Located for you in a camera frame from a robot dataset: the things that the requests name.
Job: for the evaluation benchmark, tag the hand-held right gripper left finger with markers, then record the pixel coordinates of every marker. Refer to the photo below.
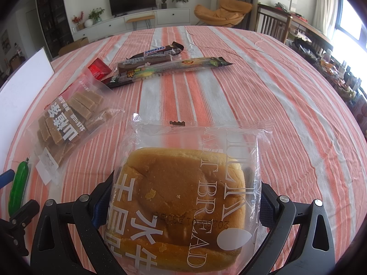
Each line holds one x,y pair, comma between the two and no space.
96,209

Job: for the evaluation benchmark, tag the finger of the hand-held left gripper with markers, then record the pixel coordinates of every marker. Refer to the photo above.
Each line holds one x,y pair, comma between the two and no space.
5,179
20,214

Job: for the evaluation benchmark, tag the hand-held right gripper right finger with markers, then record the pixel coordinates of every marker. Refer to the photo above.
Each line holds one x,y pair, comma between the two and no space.
265,206

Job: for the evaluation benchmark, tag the green sausage packet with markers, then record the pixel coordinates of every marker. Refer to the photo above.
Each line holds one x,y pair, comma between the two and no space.
18,186

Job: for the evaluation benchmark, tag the clear bread packet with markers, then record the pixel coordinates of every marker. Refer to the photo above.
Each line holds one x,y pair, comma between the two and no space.
183,189

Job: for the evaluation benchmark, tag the clear packet of brown slices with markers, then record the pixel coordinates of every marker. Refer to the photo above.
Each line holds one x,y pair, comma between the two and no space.
71,120

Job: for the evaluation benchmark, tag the white cardboard box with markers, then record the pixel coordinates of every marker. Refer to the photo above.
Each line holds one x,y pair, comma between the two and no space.
25,74

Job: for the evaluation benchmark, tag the red snack packet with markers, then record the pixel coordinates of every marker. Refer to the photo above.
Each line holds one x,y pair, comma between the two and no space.
99,68

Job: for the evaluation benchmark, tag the brown stick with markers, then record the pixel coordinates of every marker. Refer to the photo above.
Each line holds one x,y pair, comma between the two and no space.
143,63

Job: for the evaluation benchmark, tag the orange striped tablecloth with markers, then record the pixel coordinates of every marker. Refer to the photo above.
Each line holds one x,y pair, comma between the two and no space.
258,120

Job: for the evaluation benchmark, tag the small dark snack packet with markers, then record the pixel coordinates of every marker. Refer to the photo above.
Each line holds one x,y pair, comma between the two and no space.
120,80

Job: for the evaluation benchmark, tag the brown cardboard box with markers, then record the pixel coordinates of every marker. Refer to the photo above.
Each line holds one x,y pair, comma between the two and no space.
73,47

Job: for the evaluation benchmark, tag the pile of assorted goods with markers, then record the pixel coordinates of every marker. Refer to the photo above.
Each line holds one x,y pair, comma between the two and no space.
338,71

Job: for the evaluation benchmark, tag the dark chocolate bar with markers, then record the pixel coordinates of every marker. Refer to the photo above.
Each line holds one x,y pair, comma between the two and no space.
154,51

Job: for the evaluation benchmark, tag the red flowers in vase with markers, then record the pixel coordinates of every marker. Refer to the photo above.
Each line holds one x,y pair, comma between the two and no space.
78,23

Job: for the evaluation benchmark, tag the round white vase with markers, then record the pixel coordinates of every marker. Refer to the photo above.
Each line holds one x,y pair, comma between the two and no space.
89,23

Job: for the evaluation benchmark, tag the wooden side table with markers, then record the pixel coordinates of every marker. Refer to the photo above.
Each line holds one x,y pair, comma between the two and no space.
309,30

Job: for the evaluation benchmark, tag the dark wooden chair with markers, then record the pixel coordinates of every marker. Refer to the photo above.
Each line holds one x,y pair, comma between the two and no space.
272,23

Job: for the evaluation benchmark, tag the green plant in glass vase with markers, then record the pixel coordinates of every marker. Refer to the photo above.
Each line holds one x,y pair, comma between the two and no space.
96,15

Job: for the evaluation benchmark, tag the wooden stool with metal legs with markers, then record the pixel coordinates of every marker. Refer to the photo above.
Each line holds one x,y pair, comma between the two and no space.
140,19

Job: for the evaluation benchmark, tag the orange lounge chair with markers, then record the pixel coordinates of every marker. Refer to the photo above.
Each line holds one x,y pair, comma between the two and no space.
220,13

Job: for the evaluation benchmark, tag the black framed window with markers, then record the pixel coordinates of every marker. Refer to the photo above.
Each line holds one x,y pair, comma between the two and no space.
351,20

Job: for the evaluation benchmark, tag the grey curtain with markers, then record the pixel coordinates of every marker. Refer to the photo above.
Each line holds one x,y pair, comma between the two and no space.
246,0

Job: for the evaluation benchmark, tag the white television cabinet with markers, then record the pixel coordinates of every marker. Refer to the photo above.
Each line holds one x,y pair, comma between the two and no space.
175,15

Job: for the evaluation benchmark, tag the white curtain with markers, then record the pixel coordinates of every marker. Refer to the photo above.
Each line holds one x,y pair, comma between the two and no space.
324,3

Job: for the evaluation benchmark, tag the black television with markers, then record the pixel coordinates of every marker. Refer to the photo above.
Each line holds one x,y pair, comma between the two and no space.
132,0

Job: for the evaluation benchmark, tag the small potted green plant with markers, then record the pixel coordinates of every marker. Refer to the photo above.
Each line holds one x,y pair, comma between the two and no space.
163,3

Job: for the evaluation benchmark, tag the dark wall cabinet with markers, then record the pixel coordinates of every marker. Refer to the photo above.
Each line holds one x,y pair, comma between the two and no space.
53,17

